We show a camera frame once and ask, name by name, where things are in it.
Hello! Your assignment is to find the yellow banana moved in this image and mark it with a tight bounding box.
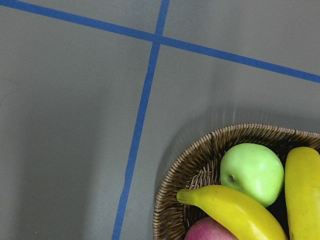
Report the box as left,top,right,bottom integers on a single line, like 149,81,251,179
176,184,288,240
284,147,320,240

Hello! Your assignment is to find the brown wicker basket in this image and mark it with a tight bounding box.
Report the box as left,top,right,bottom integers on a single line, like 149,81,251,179
152,122,320,240

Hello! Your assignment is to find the green plastic pear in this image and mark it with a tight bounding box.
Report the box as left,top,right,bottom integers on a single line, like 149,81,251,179
220,143,285,207

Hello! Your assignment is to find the pink red apple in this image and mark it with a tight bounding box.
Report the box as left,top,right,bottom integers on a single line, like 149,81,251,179
184,217,238,240

